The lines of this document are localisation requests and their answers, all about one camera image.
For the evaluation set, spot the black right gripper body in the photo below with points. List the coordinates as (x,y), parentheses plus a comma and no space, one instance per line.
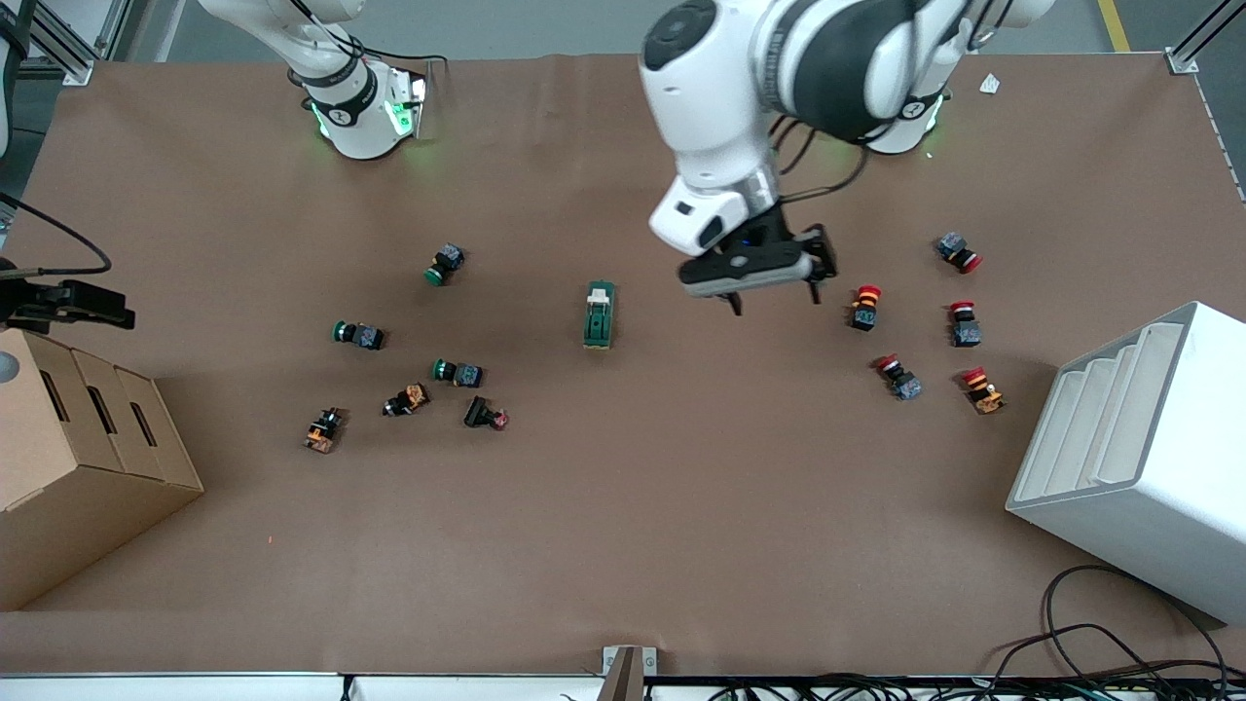
(39,298)

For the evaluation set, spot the white table edge rail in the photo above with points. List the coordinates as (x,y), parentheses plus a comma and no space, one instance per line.
(195,689)

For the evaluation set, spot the green mushroom push button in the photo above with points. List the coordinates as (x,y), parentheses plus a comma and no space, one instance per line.
(446,261)
(465,374)
(365,337)

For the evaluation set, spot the black grey left gripper body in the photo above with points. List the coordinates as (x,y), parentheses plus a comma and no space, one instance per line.
(777,227)

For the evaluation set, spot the black red switch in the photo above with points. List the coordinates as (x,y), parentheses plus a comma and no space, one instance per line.
(477,412)

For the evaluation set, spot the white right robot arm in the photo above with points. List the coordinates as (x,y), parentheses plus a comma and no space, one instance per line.
(355,117)

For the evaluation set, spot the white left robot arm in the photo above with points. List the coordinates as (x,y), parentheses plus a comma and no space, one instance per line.
(720,97)

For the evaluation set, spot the aluminium frame post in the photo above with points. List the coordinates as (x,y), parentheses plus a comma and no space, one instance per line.
(1183,60)
(68,68)

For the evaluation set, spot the green terminal block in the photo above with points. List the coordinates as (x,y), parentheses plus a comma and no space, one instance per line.
(598,326)

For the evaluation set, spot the red button grey contact block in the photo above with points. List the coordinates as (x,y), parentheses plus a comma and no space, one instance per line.
(954,245)
(967,333)
(905,386)

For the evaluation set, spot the brown cardboard box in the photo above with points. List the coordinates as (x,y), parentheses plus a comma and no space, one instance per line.
(78,487)

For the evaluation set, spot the white stepped organizer box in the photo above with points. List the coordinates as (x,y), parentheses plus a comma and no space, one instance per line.
(1149,487)

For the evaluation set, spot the orange and black switch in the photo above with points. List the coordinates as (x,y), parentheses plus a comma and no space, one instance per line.
(321,433)

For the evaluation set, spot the red button orange contact block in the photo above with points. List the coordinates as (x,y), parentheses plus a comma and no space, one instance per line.
(985,397)
(864,313)

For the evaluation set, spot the black selector switch orange block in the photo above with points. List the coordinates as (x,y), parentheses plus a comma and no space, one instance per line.
(411,397)

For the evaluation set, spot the metal table edge bracket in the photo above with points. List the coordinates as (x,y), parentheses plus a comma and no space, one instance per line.
(623,677)

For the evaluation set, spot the small white paper scrap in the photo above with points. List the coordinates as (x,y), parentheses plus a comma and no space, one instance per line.
(989,84)

